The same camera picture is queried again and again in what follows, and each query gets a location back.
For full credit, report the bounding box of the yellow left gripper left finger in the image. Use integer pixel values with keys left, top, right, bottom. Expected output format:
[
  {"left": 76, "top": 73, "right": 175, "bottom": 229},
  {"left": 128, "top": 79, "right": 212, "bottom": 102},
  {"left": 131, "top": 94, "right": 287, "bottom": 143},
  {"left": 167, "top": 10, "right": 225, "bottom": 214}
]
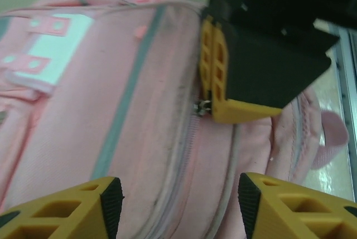
[{"left": 0, "top": 175, "right": 126, "bottom": 239}]

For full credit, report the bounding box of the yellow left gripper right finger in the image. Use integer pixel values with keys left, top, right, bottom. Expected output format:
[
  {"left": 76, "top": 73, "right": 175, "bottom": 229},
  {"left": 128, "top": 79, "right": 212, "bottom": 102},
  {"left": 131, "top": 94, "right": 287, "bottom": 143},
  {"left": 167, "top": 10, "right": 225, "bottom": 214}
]
[{"left": 238, "top": 172, "right": 357, "bottom": 239}]

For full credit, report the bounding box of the pink school backpack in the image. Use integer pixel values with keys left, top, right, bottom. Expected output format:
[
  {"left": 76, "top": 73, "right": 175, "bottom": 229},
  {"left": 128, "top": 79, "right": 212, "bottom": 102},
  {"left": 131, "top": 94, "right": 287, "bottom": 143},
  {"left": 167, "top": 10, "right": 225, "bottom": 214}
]
[{"left": 0, "top": 0, "right": 351, "bottom": 239}]

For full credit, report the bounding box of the aluminium table frame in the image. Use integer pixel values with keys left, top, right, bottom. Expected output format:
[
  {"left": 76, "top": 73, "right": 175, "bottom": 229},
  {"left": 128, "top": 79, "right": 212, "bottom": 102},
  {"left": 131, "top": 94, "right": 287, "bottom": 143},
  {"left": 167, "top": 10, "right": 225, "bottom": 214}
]
[{"left": 333, "top": 24, "right": 357, "bottom": 207}]

